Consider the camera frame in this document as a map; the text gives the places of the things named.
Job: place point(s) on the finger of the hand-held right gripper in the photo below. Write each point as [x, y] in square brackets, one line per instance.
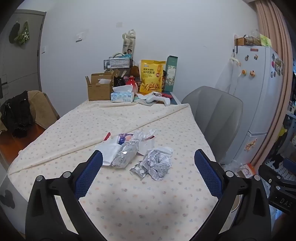
[290, 165]
[281, 184]

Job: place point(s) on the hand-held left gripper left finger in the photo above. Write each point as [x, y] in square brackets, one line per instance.
[89, 173]

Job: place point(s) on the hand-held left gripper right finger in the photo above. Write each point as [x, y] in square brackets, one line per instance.
[208, 173]

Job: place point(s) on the clear plastic wrapper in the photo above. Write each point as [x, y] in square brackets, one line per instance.
[123, 156]

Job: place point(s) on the red small packet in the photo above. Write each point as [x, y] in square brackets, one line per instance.
[106, 136]

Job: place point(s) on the beige trash bin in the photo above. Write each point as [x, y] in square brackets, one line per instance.
[237, 204]

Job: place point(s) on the blue purple packet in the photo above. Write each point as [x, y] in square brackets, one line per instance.
[123, 138]

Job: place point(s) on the silver blister pack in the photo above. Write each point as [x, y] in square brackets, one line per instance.
[138, 171]

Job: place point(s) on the printed paper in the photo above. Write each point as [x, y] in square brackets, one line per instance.
[157, 164]

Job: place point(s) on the white paper carton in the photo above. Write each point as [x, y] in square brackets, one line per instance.
[145, 146]

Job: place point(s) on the white plastic bag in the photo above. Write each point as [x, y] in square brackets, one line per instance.
[143, 134]

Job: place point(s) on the clear plastic bag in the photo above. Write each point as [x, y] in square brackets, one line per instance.
[231, 165]

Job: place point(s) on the orange white box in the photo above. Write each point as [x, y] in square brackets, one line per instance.
[248, 170]

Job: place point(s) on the orange dragon magnet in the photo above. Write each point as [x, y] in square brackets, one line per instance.
[251, 144]

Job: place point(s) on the grey upholstered chair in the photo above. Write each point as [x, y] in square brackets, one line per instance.
[215, 115]

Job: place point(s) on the white fridge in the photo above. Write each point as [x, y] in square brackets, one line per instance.
[256, 104]

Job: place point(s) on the brown padded chair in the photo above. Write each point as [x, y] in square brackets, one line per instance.
[46, 109]

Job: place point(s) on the dark blue desk mat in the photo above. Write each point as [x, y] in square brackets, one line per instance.
[177, 100]

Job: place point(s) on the open cardboard box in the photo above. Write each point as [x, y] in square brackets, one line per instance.
[99, 92]

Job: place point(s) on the blue white tissue box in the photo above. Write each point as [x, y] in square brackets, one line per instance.
[121, 97]

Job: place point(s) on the white game controller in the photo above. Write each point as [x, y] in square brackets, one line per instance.
[157, 98]

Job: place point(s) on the pale green paper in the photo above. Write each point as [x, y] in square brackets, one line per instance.
[141, 98]

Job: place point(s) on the black clothing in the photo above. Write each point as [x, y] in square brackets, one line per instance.
[16, 113]

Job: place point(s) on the white hanging bag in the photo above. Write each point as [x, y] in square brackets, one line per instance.
[227, 81]

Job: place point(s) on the black pen holder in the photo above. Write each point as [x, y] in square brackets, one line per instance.
[119, 81]

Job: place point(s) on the cluster of fridge magnets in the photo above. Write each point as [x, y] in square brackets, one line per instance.
[277, 64]

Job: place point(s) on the red white vase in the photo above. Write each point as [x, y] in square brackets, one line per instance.
[131, 82]

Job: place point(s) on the orange round magnet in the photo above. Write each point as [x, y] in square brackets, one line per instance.
[243, 72]

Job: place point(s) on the green tall box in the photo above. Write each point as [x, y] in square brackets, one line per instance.
[171, 69]

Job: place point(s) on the yellow snack bag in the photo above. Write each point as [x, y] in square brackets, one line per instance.
[151, 76]

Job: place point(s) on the brown plush toy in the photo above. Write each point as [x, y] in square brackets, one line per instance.
[134, 70]

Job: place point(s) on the teal pouch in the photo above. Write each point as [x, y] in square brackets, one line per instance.
[126, 55]

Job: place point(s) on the black fridge hook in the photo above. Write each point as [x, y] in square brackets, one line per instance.
[234, 50]

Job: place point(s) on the green yellow card box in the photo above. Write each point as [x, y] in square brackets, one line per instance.
[265, 41]

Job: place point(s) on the grey door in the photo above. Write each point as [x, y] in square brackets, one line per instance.
[13, 64]

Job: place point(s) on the wooden box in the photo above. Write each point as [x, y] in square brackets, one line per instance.
[240, 41]

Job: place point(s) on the white printed tote bag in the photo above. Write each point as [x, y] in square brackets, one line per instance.
[128, 46]

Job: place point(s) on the clear plastic packet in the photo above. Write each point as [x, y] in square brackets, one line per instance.
[253, 33]

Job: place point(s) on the pink curtain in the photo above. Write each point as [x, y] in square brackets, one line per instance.
[272, 23]

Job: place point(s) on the green hanging plush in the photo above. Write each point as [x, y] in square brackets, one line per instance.
[23, 34]

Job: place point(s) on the white light switch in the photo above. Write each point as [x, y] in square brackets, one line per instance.
[80, 37]

